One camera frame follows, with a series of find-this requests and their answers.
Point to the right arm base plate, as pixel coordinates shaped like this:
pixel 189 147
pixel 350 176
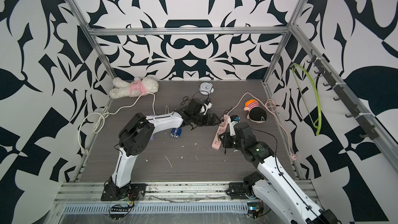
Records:
pixel 241 190

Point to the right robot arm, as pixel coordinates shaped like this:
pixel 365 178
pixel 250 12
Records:
pixel 272 184

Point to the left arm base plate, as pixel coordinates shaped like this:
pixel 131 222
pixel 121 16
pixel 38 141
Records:
pixel 129 192

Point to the pink power strip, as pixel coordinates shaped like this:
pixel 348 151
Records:
pixel 216 144

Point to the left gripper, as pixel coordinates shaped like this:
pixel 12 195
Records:
pixel 208 120

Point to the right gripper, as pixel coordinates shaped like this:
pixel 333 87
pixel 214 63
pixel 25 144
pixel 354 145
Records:
pixel 225 140

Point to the white pink plush toy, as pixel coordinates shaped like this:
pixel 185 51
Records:
pixel 136 88

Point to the blue electric shaver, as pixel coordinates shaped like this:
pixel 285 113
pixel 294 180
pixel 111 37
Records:
pixel 176 133

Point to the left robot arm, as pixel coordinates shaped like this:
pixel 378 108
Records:
pixel 134 138

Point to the small white alarm clock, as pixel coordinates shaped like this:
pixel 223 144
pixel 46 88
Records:
pixel 206 88

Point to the black hook rack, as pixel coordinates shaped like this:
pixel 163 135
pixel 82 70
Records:
pixel 346 96

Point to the black haired doll toy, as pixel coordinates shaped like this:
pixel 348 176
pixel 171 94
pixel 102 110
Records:
pixel 255 113

